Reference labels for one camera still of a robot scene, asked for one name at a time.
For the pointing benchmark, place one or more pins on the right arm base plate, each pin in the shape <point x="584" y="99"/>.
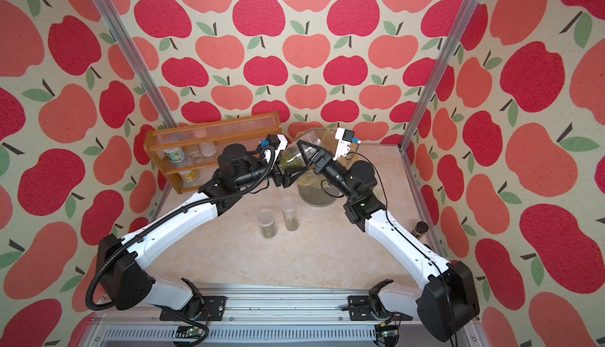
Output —
<point x="373" y="308"/>

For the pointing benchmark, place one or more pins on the metal mesh trash bin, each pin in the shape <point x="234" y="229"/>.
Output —
<point x="317" y="199"/>

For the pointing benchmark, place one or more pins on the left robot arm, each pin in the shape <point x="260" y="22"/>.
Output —
<point x="121" y="280"/>

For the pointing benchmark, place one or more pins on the yellow plastic bin liner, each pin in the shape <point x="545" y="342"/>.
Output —
<point x="314" y="182"/>

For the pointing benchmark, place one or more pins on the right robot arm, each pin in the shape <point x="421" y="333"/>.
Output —
<point x="447" y="299"/>

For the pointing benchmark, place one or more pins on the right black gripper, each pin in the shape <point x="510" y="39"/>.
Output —
<point x="324" y="162"/>

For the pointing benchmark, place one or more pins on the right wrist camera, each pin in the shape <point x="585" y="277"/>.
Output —
<point x="345" y="138"/>

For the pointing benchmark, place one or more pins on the green white cup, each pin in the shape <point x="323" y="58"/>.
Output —
<point x="175" y="155"/>

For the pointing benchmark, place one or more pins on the white pink bottle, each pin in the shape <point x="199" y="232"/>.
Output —
<point x="205" y="148"/>

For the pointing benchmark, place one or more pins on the small dark bottle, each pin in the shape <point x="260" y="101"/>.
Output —
<point x="420" y="229"/>

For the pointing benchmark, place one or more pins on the aluminium frame rail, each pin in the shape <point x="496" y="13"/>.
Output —
<point x="263" y="316"/>

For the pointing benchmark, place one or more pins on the short clear plastic jar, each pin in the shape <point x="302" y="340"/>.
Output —
<point x="267" y="223"/>

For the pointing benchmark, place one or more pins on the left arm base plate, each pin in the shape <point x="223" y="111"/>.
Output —
<point x="199" y="309"/>

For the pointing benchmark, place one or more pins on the ribbed glass jar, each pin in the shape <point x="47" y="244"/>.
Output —
<point x="324" y="137"/>

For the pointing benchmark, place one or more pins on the left aluminium corner post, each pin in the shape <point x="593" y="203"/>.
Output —
<point x="132" y="54"/>

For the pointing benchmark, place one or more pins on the right aluminium corner post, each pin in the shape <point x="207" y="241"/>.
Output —
<point x="448" y="50"/>

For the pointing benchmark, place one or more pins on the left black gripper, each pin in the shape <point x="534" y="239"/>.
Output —
<point x="285" y="178"/>

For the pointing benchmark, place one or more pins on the aluminium corner post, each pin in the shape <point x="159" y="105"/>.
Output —
<point x="448" y="50"/>
<point x="132" y="54"/>

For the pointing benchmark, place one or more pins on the yellow small can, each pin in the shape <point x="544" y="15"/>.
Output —
<point x="189" y="176"/>

